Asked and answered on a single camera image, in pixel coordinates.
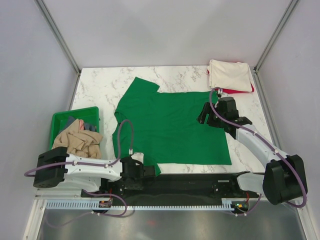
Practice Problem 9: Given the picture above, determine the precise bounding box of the green t shirt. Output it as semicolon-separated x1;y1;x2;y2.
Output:
112;77;232;175

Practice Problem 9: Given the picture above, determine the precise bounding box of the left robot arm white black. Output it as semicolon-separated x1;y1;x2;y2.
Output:
25;147;156;197

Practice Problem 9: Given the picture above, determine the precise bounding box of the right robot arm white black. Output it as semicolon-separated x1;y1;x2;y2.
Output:
197;96;308;208

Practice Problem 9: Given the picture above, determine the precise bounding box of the folded red t shirt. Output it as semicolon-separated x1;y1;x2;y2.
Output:
207;69;255;94

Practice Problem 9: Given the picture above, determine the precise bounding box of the folded cream t shirt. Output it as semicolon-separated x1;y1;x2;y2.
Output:
207;59;255;94

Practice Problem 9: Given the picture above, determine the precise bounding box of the beige crumpled t shirt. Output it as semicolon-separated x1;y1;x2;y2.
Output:
51;119;103;159

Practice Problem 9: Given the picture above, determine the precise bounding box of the green plastic bin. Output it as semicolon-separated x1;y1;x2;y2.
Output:
49;106;100;149

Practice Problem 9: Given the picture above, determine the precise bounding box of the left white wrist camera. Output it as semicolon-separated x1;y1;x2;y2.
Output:
129;149;144;165

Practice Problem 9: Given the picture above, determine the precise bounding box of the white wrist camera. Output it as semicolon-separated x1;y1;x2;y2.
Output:
216;89;229;99
129;149;144;165

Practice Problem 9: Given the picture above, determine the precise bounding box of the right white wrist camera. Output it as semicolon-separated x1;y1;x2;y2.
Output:
216;89;229;99

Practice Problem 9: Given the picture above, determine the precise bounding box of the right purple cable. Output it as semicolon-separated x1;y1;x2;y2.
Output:
209;86;308;217

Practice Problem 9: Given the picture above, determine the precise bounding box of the purple cable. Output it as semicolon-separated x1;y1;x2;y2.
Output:
24;119;135;218
209;86;308;217

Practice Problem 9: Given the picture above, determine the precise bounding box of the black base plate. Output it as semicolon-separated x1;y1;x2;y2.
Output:
95;173;258;207

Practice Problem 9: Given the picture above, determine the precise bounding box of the white slotted cable duct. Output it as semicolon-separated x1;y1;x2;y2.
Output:
45;199;248;211

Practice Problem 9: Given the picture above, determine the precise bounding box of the aluminium rail base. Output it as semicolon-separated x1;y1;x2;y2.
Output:
34;179;308;201

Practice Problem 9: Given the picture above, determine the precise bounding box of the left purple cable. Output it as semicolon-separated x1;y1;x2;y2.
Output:
24;119;135;218

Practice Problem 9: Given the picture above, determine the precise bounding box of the right aluminium frame post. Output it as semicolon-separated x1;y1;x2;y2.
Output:
253;0;300;74

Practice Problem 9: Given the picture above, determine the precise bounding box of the aluminium frame post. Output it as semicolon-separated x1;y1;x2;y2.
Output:
34;0;81;76
253;0;300;74

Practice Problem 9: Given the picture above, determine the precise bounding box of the left aluminium frame post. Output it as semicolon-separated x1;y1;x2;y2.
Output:
34;0;81;76

